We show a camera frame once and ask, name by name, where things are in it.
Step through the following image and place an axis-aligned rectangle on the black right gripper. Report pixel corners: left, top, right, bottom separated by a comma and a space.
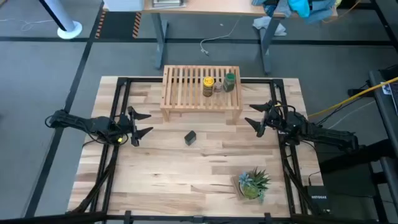
244, 101, 290, 138

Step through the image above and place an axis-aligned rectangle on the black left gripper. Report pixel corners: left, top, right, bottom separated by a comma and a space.
119, 106, 154, 147

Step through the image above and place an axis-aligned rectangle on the green-lid oregano jar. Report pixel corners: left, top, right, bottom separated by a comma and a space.
223, 72, 236, 93

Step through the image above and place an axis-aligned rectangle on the dark green spice tin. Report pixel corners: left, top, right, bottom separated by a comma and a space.
183, 130, 198, 147

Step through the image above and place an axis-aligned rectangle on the yellow-lid onion spice jar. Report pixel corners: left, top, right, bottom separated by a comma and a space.
202, 76, 215, 98

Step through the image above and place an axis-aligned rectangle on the wooden slatted shelf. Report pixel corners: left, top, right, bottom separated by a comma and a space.
160, 65, 244, 124

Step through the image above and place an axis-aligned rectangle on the potted succulent plant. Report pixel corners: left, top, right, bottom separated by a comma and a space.
238, 167, 272, 203

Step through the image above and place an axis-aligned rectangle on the white cloth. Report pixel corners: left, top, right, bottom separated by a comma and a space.
252, 16, 287, 37

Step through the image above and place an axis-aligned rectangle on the black Netgear router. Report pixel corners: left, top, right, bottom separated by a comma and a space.
306, 185, 332, 215

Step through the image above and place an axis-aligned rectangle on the black mat with hazard stripes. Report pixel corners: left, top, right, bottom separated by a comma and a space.
95, 11, 142, 40

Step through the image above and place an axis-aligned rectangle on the white box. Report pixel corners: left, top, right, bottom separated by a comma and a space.
102, 0, 146, 12

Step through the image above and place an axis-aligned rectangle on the wooden desk with grey legs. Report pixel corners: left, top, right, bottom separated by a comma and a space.
102, 0, 339, 75

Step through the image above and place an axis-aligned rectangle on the stack of books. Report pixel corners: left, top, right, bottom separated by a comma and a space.
151, 0, 187, 9

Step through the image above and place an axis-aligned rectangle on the black side table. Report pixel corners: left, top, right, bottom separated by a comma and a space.
368, 63, 398, 224

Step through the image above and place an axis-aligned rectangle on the black metal table frame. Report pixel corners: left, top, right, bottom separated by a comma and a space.
67, 77, 315, 224

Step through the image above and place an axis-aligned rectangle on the white cable with plug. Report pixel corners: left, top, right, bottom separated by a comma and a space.
200, 15, 243, 56

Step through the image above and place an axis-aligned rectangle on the yellow cable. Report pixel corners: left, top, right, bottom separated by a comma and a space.
307, 76, 398, 119

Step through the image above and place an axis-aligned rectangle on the thin white cable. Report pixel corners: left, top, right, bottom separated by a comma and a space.
0, 17, 55, 32

